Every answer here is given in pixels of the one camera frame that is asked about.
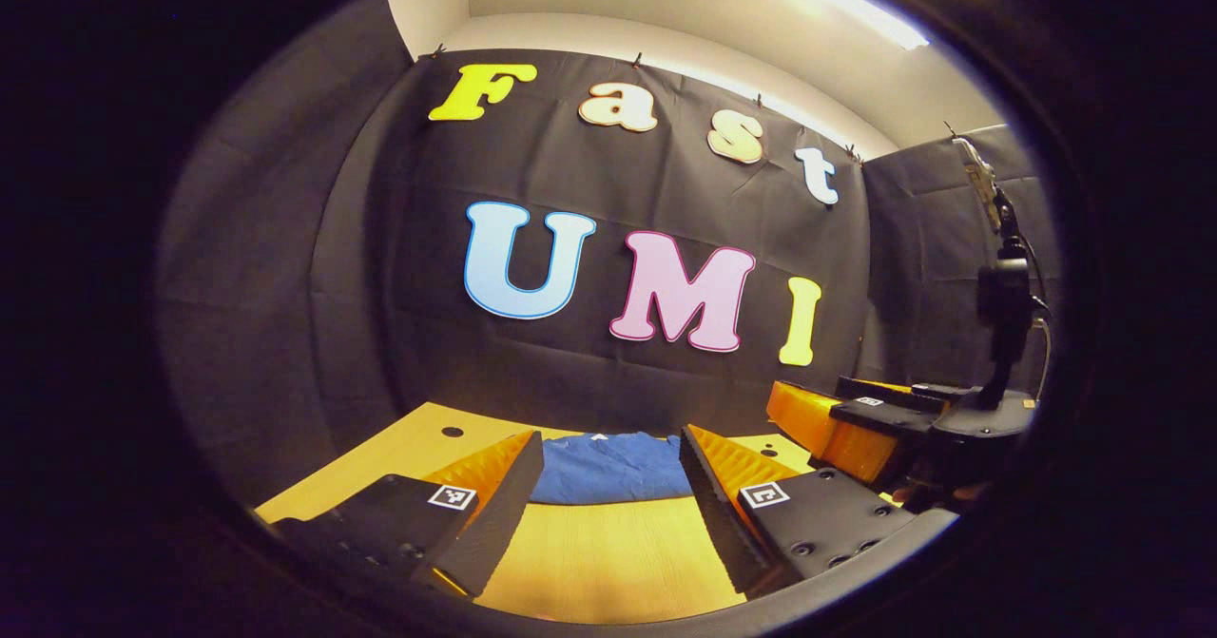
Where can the black backdrop cloth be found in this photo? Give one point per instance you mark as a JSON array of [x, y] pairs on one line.
[[399, 239]]

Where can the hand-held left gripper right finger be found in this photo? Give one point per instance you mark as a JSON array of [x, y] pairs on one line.
[[713, 514]]

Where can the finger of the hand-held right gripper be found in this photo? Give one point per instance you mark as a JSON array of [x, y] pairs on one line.
[[903, 393], [879, 415]]

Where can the blue button shirt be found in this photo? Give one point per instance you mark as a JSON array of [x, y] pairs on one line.
[[608, 472]]

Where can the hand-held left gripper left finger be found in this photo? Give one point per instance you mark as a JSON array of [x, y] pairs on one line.
[[504, 514]]

